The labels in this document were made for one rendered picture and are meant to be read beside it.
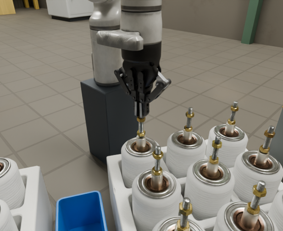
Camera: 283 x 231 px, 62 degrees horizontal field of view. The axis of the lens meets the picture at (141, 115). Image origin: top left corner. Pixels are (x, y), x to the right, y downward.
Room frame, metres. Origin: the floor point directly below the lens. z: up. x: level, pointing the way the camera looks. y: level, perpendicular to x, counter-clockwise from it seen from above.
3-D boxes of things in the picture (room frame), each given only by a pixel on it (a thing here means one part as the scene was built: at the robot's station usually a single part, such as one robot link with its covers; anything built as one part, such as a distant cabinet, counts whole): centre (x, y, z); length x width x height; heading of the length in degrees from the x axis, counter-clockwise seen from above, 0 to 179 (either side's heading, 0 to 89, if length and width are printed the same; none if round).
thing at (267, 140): (0.39, -0.26, 0.31); 0.01 x 0.01 x 0.08
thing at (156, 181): (0.33, -0.03, 0.26); 0.02 x 0.02 x 0.03
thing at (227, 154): (0.50, -0.23, 0.16); 0.10 x 0.10 x 0.18
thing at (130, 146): (0.44, 0.00, 0.25); 0.08 x 0.08 x 0.01
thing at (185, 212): (0.21, -0.06, 0.32); 0.02 x 0.02 x 0.01; 55
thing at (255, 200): (0.24, -0.17, 0.30); 0.01 x 0.01 x 0.08
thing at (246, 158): (0.39, -0.26, 0.25); 0.08 x 0.08 x 0.01
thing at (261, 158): (0.39, -0.26, 0.26); 0.02 x 0.02 x 0.03
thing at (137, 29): (0.43, 0.01, 0.53); 0.11 x 0.09 x 0.06; 143
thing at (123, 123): (0.73, 0.11, 0.15); 0.14 x 0.14 x 0.30; 44
